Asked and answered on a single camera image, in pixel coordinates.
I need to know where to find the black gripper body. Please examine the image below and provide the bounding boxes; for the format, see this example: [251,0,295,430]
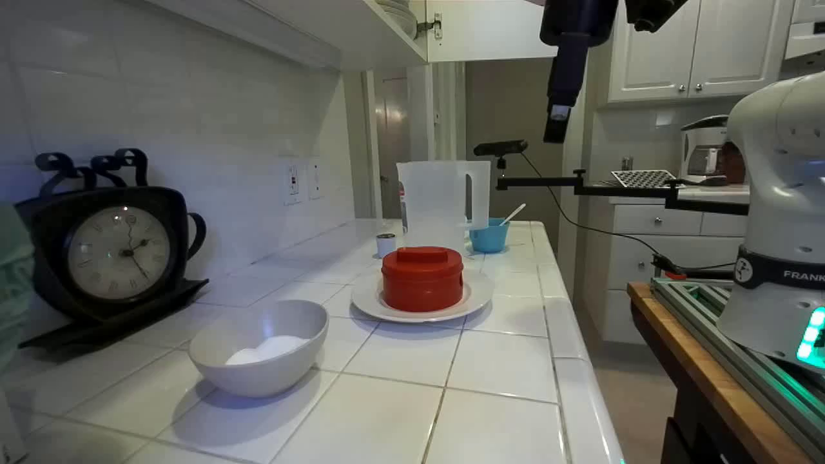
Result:
[540,0,623,110]

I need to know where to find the white ceramic bowl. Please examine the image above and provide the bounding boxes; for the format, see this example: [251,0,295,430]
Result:
[188,298,330,401]

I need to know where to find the white lower drawer cabinet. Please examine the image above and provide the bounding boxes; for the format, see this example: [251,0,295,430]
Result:
[602,200,751,347]

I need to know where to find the black hanging cable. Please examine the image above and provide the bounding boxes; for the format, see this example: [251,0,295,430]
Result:
[518,153,683,272]

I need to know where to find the white translucent plastic pitcher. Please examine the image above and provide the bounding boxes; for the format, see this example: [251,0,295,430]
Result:
[394,157,495,254]

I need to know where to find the wooden table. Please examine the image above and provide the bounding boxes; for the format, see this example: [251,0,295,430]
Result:
[626,281,815,464]

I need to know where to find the white round plate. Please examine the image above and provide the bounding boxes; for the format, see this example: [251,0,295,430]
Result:
[349,267,495,327]

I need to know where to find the blue bowl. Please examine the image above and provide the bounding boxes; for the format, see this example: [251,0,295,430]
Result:
[468,216,514,256]

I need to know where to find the black teacup shaped clock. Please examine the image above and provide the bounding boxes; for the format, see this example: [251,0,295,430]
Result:
[14,147,213,357]

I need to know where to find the red round lidded container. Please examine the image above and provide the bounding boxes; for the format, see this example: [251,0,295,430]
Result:
[380,245,468,314]

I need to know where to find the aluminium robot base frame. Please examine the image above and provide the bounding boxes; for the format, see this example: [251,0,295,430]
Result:
[650,273,825,463]

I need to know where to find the metal grid rack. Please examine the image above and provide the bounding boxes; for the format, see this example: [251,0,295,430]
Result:
[610,169,678,195]

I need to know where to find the white upper cabinet doors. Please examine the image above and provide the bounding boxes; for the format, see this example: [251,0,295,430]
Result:
[604,0,795,110]

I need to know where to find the white wall outlet plate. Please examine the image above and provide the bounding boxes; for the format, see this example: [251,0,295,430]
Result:
[305,160,326,202]
[282,162,307,206]

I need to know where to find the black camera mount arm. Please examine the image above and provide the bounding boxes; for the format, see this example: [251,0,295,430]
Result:
[495,169,754,216]

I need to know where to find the white overhead wall cabinet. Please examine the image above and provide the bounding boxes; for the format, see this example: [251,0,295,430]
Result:
[146,0,563,73]

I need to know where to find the black external camera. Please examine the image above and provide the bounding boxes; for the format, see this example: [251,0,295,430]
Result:
[472,139,531,160]

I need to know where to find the white countertop appliance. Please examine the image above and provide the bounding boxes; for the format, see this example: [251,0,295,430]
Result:
[678,113,733,180]

